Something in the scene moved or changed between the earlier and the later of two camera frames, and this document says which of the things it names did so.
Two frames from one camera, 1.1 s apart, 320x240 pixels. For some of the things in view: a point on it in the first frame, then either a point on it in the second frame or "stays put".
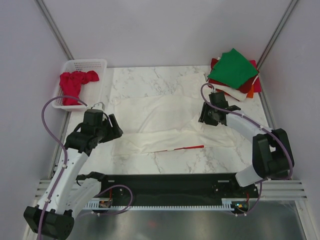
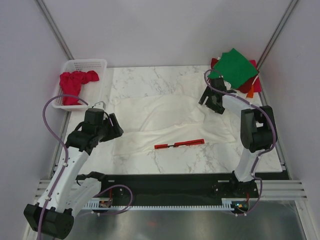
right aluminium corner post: x=291 y=7 stays put
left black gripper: x=114 y=132 stays put
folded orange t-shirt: x=251 y=92 stays put
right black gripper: x=203 y=116 -> x=215 y=108
